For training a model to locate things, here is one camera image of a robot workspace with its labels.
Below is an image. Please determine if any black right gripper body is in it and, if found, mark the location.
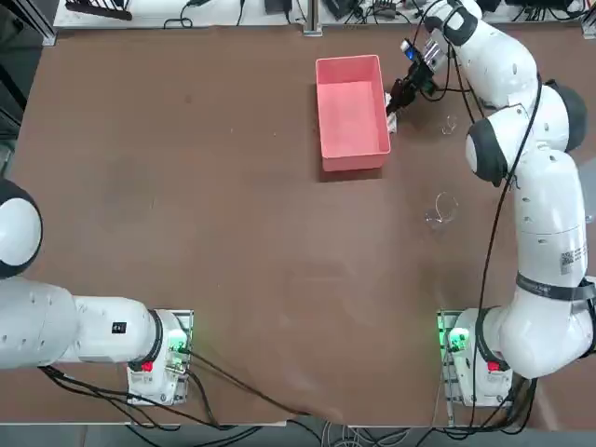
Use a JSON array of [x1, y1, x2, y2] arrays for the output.
[[407, 60, 439, 94]]

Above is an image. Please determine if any white tissue sheet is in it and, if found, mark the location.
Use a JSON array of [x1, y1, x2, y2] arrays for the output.
[[384, 92, 401, 135]]

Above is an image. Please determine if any pink plastic bin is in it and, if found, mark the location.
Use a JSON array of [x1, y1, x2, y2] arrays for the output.
[[315, 54, 391, 172]]

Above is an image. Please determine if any large glass beaker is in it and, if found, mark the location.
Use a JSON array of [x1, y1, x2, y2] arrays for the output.
[[422, 192, 462, 234]]

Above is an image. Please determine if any aluminium post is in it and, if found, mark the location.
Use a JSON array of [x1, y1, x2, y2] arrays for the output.
[[303, 0, 324, 37]]

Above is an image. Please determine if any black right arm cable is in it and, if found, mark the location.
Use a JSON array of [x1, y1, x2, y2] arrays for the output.
[[412, 8, 546, 327]]

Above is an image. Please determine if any long dark base cable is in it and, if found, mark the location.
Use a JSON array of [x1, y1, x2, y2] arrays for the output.
[[183, 348, 314, 416]]

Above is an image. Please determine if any aluminium frame rail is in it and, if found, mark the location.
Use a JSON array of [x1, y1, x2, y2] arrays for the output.
[[8, 0, 58, 47]]

